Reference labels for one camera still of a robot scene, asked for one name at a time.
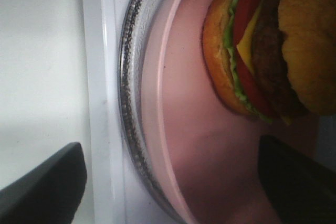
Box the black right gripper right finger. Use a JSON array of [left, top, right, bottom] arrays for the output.
[[258, 135, 335, 223]]

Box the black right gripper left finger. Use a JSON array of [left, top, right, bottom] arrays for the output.
[[1, 142, 87, 223]]

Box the pink round plate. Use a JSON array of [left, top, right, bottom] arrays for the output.
[[141, 0, 318, 223]]

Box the burger with bun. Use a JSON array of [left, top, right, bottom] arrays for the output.
[[202, 0, 335, 122]]

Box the white microwave oven body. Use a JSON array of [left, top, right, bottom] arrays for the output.
[[83, 0, 160, 223]]

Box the glass microwave turntable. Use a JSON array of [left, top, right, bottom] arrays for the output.
[[119, 0, 185, 223]]

